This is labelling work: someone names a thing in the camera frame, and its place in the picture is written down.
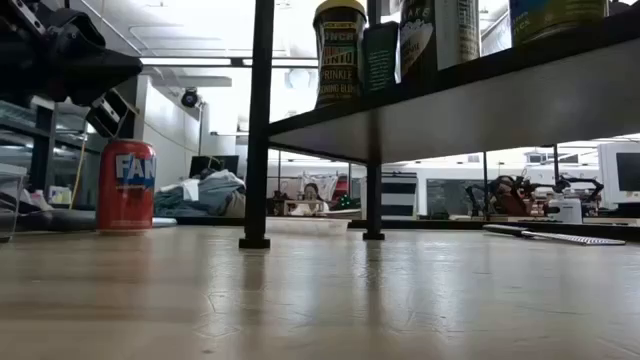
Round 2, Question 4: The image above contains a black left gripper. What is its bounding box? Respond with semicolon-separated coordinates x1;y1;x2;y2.
0;0;144;140

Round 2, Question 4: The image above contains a black metal wood shelf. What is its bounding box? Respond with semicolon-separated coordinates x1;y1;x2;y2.
238;0;640;250

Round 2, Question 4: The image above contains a yellow lid seasoning jar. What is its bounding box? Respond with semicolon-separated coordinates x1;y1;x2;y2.
312;0;368;110

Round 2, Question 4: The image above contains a green black pepper tin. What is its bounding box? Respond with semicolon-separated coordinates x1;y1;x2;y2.
360;20;401;97

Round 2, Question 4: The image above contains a beige lid spice jar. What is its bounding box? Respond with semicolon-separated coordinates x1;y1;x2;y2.
398;0;481;84

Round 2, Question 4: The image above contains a red soda can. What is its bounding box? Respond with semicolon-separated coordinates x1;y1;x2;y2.
96;138;158;234

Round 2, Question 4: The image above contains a pale small box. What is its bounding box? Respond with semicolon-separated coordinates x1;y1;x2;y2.
47;185;72;206

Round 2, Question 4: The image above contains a small white bottle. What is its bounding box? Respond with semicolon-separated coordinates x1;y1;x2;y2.
28;188;51;211

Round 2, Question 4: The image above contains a clear plastic container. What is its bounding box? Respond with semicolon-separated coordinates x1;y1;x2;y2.
0;162;29;244

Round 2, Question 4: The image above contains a black monitor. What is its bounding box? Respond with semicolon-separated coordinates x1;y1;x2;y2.
188;154;240;179

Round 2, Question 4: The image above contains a blue grey cloth pile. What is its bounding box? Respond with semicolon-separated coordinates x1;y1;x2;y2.
153;168;247;219

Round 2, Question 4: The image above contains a person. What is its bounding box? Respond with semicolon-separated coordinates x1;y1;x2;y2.
292;182;331;216

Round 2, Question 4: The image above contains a clear plastic tray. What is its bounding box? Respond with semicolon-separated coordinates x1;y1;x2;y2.
264;216;351;236

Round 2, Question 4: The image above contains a navy white striped box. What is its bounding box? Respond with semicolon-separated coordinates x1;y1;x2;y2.
380;172;419;220

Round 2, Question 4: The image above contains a black and silver tool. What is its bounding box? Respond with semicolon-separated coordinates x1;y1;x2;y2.
482;223;627;247

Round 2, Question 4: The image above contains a white appliance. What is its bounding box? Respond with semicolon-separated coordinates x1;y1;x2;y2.
544;196;584;225

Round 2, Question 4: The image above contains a white framed monitor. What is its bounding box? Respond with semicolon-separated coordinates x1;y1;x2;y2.
597;141;640;206

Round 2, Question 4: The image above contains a yellow cable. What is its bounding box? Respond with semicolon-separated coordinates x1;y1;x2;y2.
68;132;90;210

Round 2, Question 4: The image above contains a black ceiling camera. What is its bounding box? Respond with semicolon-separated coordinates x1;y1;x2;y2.
180;87;203;110

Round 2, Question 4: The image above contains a black pipe stand frame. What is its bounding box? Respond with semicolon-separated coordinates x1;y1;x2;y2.
481;144;561;221

